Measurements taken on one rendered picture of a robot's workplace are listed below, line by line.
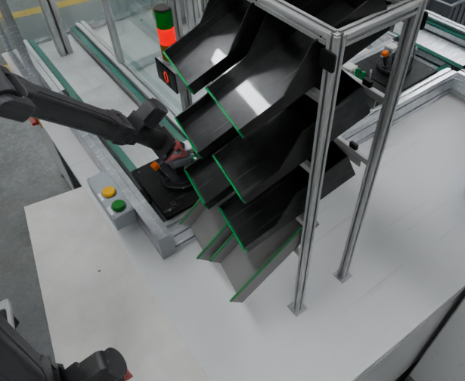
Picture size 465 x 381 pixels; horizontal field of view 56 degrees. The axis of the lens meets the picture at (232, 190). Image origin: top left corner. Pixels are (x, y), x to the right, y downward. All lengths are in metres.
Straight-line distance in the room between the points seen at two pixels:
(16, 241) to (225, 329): 1.77
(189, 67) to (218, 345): 0.71
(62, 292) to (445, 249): 1.13
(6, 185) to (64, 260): 1.71
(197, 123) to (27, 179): 2.21
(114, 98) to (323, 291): 1.13
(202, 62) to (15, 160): 2.52
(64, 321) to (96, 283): 0.13
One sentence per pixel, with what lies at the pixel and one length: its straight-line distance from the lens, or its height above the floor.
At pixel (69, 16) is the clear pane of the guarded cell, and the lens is 2.51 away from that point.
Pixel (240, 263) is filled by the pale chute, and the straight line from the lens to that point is 1.11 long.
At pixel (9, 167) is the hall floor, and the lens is 3.22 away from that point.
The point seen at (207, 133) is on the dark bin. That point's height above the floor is 1.37.
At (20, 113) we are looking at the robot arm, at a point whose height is 1.51.
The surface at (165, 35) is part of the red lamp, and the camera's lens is 1.34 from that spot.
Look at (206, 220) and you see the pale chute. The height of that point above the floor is 1.03.
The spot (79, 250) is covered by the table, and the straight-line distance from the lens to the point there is 1.44.
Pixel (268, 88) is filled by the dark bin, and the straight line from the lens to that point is 0.74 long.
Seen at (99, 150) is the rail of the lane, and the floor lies 0.95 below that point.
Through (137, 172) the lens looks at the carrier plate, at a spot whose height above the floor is 0.97.
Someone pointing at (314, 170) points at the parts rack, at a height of 1.39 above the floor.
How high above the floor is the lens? 1.97
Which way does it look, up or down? 48 degrees down
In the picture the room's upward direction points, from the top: 4 degrees counter-clockwise
